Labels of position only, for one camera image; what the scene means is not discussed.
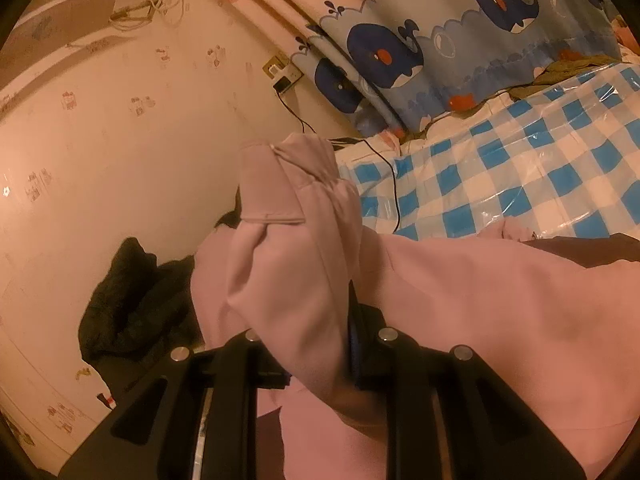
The whale print curtain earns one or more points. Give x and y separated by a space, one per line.
450 60

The pink and brown jacket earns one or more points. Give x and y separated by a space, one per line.
450 300

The wall socket with charger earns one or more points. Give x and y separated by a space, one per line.
280 71

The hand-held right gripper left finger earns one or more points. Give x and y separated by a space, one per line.
235 365

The blue checkered plastic sheet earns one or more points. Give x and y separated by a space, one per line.
550 160

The olive green cloth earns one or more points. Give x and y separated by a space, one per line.
575 71

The wall air conditioner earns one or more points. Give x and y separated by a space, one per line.
50 30

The pink cloth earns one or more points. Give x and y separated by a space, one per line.
627 37

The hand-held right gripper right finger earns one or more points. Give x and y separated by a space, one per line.
353 347

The black cloth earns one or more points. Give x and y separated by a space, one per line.
130 300

